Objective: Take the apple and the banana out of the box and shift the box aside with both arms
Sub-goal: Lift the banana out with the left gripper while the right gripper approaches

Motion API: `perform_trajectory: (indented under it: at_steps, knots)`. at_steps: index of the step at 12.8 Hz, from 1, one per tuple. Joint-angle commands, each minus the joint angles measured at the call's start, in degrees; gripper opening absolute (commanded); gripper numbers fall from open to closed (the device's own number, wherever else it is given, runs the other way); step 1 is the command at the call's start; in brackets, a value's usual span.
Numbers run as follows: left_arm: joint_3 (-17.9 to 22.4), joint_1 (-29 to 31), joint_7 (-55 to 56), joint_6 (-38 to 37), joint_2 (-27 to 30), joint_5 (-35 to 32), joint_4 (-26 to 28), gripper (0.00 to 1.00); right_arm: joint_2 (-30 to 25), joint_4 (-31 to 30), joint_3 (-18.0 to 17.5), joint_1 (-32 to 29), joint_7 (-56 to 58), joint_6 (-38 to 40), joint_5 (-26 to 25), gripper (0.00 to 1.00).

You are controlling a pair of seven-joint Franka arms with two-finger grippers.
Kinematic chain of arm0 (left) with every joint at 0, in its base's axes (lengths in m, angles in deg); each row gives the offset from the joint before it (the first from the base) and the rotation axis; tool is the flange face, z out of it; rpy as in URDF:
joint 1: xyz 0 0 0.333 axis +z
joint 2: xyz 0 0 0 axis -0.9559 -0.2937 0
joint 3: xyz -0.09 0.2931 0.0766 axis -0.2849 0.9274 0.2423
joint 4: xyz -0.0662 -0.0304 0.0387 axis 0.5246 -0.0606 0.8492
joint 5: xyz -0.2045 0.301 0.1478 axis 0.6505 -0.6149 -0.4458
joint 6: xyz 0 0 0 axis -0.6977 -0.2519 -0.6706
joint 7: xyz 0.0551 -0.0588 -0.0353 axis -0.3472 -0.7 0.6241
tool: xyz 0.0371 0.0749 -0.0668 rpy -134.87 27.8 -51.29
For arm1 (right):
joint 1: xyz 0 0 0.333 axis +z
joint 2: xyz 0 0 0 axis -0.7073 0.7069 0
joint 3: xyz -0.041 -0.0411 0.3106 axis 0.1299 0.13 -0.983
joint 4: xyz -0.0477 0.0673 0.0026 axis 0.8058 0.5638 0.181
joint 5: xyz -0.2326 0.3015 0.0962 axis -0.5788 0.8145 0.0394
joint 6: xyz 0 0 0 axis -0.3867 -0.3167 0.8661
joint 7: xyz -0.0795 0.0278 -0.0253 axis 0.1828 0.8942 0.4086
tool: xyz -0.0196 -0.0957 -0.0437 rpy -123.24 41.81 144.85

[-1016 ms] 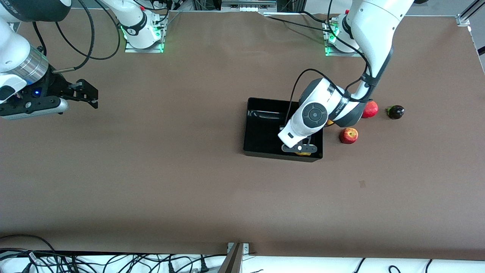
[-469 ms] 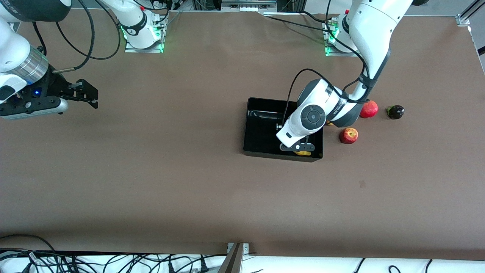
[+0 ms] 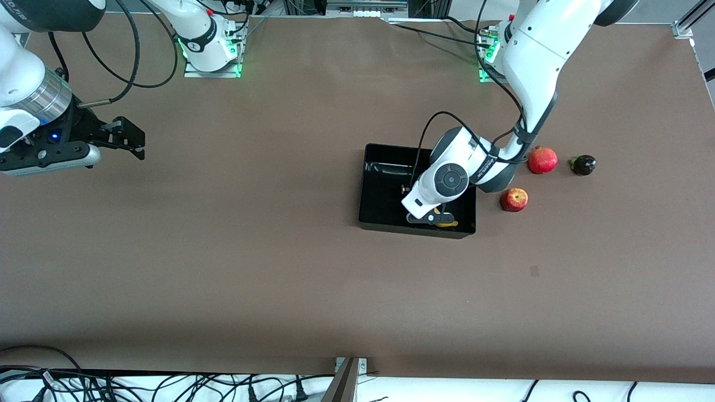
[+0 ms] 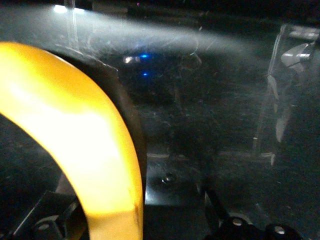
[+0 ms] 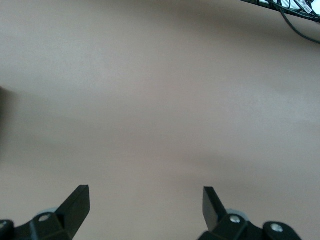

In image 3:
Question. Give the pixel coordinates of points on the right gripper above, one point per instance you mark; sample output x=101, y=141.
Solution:
x=80, y=128

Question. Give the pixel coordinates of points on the yellow banana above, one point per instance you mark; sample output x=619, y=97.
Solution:
x=448, y=224

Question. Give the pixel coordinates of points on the black plastic box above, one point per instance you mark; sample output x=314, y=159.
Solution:
x=385, y=206

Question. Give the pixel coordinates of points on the red apple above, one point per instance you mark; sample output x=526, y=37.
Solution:
x=514, y=200

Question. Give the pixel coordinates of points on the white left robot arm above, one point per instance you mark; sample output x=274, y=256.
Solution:
x=536, y=50

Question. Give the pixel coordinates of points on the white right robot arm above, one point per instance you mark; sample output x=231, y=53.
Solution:
x=206, y=44

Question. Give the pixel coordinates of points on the red pomegranate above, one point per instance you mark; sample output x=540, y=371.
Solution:
x=544, y=161

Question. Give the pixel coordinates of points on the dark purple mangosteen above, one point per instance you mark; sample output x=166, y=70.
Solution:
x=584, y=165

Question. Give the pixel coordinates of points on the brown table cover sheet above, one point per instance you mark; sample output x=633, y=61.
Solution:
x=223, y=268

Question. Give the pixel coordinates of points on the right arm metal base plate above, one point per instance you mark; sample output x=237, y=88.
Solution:
x=192, y=72

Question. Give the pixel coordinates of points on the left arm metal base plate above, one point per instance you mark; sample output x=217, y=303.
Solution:
x=483, y=80

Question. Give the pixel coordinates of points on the grey metal mount post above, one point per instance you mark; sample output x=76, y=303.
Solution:
x=343, y=385

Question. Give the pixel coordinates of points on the silver rail with white sockets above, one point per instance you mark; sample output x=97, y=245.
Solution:
x=366, y=12

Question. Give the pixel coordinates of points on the silver aluminium frame profile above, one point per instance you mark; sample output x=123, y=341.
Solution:
x=684, y=28

